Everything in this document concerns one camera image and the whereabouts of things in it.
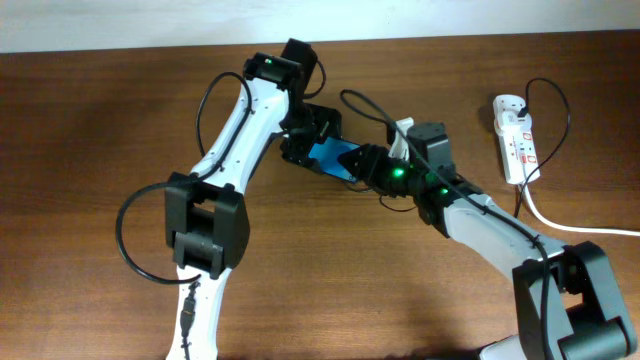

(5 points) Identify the blue Galaxy smartphone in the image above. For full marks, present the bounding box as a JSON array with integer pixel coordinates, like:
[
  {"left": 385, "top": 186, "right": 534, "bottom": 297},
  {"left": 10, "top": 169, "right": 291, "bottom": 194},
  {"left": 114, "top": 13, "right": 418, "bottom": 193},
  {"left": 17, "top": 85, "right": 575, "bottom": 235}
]
[{"left": 308, "top": 137, "right": 358, "bottom": 183}]

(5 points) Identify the black USB charging cable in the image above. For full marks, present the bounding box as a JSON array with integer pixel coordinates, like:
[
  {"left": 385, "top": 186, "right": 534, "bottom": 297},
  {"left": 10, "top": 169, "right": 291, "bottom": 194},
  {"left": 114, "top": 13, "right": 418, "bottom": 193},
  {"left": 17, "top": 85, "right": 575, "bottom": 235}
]
[{"left": 344, "top": 77, "right": 572, "bottom": 219}]

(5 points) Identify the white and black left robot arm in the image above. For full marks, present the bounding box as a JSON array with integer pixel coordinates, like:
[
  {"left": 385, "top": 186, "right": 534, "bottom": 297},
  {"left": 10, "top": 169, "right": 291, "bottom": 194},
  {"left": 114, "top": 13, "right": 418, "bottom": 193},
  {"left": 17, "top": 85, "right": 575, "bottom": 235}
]
[{"left": 165, "top": 39, "right": 341, "bottom": 359}]

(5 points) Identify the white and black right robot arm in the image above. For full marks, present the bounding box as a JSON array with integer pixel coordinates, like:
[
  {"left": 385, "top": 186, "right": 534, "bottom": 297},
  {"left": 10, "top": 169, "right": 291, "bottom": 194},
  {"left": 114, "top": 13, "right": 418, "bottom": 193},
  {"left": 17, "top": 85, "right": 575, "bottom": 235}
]
[{"left": 338, "top": 123, "right": 639, "bottom": 360}]

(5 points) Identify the white USB charger adapter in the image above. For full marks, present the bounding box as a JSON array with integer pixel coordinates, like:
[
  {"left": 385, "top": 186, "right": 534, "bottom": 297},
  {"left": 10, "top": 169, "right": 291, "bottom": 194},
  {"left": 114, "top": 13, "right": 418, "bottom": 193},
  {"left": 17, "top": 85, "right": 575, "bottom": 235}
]
[{"left": 493, "top": 94, "right": 532, "bottom": 136}]

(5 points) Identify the white power strip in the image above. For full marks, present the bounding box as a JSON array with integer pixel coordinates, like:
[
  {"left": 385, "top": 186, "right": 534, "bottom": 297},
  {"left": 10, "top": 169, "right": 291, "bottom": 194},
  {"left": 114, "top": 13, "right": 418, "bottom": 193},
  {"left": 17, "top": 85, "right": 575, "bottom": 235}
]
[{"left": 492, "top": 94, "right": 542, "bottom": 186}]

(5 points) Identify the white power strip cord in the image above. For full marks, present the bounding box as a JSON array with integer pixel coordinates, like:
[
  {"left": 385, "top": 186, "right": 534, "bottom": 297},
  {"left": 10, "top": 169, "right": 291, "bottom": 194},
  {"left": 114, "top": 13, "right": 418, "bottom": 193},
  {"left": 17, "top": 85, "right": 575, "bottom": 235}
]
[{"left": 521, "top": 154, "right": 640, "bottom": 238}]

